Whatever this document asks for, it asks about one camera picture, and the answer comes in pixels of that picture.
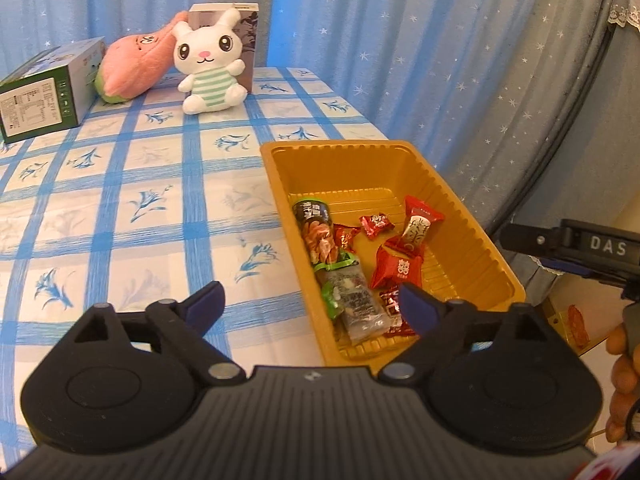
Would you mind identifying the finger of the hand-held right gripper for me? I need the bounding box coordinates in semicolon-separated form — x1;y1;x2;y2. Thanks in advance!
501;222;565;257

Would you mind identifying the white brown floral box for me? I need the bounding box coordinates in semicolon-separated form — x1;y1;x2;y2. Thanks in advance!
187;3;260;95

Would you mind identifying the red candy packet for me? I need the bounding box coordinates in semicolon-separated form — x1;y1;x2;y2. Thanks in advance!
378;287;419;339

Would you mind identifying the orange plastic tray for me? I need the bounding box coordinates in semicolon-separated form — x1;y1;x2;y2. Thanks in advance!
260;140;527;368

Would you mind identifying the blue checked tablecloth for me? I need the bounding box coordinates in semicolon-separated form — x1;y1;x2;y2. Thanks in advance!
0;66;396;456

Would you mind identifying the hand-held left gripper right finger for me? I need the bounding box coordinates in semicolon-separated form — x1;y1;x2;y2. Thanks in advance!
377;282;565;386

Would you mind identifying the red pillow candy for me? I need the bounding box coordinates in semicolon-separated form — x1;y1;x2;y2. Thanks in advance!
370;242;425;291

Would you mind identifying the green cardboard box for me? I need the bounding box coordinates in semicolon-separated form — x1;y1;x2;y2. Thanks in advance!
0;36;107;144

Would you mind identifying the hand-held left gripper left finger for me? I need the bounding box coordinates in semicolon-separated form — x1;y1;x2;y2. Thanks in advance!
47;281;248;386

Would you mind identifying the white bunny plush toy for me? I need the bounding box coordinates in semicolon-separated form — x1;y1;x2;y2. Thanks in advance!
171;8;248;115

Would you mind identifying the small red candy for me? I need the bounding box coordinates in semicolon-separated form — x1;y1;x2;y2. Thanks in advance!
358;212;392;241

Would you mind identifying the red yellow candy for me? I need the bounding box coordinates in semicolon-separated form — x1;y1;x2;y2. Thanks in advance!
332;223;362;255

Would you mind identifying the red white printed clothing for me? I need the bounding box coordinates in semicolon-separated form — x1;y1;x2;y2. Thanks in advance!
570;441;640;480

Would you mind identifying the small green snack packet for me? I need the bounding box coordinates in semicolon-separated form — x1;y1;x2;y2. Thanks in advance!
314;252;362;321

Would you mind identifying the red white-label snack packet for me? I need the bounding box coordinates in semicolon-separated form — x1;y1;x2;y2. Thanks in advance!
397;195;445;257

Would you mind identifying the pink peach plush toy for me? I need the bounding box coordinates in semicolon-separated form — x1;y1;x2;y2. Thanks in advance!
95;11;194;106

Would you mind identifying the clear dark snack packet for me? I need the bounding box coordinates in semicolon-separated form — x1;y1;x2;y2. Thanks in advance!
320;264;392;346

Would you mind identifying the blue starry curtain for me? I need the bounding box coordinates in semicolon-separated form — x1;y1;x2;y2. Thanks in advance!
0;0;626;241

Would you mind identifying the dark-topped nut packet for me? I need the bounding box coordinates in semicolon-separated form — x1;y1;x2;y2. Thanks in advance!
292;199;352;267

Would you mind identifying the person's right hand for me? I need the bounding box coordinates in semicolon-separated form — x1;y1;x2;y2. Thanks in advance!
604;322;640;444

